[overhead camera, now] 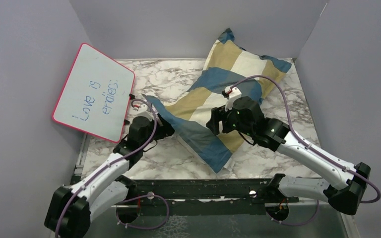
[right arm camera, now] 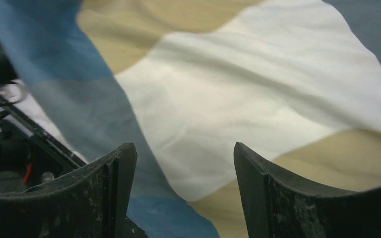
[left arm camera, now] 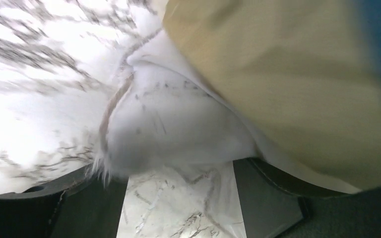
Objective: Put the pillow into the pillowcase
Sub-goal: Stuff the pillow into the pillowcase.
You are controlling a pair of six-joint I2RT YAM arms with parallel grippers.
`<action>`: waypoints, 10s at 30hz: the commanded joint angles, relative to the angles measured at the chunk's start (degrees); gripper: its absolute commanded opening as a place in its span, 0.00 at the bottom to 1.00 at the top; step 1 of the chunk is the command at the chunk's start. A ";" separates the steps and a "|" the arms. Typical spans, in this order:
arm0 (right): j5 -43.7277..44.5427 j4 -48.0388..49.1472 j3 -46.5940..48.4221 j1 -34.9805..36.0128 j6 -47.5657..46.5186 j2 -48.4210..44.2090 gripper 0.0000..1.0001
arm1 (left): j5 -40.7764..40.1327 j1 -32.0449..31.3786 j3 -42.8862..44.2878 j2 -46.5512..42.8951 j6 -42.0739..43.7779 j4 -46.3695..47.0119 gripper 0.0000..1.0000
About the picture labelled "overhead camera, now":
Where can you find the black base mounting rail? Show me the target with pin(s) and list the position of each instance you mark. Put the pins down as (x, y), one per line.
(198, 197)

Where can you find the blue beige checked pillowcase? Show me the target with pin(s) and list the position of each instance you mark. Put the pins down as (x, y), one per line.
(227, 64)

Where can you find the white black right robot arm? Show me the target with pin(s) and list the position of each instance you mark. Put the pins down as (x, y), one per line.
(341, 184)

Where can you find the aluminium frame rail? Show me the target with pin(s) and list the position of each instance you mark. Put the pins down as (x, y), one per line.
(73, 208)

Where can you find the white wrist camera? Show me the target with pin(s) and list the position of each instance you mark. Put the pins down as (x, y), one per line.
(144, 111)
(231, 94)

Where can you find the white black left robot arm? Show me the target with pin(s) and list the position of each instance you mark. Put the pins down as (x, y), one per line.
(73, 208)

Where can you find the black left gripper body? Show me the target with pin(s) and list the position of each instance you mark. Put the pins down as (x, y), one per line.
(161, 131)

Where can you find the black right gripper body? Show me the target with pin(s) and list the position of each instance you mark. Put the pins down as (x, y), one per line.
(229, 121)

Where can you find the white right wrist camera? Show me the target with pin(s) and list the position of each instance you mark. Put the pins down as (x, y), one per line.
(231, 94)

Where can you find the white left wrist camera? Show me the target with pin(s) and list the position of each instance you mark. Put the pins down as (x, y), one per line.
(144, 111)

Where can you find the pink framed whiteboard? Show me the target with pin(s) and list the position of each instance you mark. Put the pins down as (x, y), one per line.
(95, 95)

